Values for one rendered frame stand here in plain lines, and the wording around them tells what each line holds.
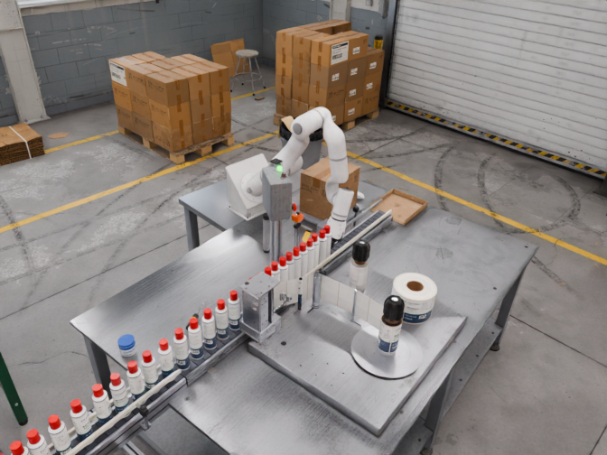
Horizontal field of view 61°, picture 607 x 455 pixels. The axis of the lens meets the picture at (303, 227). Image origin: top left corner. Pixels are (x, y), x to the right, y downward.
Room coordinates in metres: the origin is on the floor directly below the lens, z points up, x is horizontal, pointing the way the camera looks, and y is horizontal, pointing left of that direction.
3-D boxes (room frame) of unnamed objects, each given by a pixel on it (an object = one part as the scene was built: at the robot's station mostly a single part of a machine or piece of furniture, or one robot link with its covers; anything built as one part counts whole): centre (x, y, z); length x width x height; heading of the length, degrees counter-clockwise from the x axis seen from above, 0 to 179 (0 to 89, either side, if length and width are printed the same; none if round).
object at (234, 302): (1.69, 0.29, 0.98); 0.05 x 0.05 x 0.20
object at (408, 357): (1.58, -0.38, 0.89); 0.31 x 0.31 x 0.01
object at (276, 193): (2.04, 0.13, 1.38); 0.17 x 0.10 x 0.19; 18
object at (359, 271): (1.97, -0.27, 1.03); 0.09 x 0.09 x 0.30
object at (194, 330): (1.51, 0.43, 0.98); 0.05 x 0.05 x 0.20
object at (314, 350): (1.71, -0.29, 0.86); 0.80 x 0.67 x 0.05; 143
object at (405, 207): (2.87, -0.61, 0.85); 0.30 x 0.26 x 0.04; 143
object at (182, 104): (5.69, 1.56, 0.45); 1.20 x 0.84 x 0.89; 48
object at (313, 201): (2.82, -0.15, 0.99); 0.30 x 0.24 x 0.27; 145
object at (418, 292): (1.85, -0.53, 0.95); 0.20 x 0.20 x 0.14
